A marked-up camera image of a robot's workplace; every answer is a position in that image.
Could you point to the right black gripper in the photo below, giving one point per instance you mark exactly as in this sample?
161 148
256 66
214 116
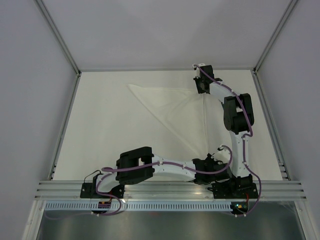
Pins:
199 89

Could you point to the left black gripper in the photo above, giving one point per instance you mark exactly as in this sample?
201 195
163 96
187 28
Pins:
209 159

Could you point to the white cloth napkin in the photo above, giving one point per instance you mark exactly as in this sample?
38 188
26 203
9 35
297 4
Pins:
181 111

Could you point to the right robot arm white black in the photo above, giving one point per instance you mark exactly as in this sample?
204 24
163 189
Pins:
231 180

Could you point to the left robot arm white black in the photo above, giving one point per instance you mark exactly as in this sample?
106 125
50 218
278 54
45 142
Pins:
141 164

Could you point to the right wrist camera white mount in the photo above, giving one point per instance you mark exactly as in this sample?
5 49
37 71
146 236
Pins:
196 68

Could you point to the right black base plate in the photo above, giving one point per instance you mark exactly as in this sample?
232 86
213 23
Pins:
225 190

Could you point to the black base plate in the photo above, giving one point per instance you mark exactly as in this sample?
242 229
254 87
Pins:
225 190
88 191

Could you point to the white slotted cable duct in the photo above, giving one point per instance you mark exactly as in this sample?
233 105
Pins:
167 206

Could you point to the right aluminium frame post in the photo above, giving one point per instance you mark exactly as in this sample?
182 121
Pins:
275 34

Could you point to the aluminium frame post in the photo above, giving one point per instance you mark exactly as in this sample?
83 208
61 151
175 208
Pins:
275 34
40 4

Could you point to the back aluminium frame bar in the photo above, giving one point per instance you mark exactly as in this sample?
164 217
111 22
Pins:
215 68

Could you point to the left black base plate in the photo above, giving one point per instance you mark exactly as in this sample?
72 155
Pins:
88 191

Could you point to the left aluminium frame post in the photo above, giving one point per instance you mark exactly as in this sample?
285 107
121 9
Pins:
40 4

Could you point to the front aluminium rail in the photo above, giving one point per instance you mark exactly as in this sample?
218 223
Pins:
169 191

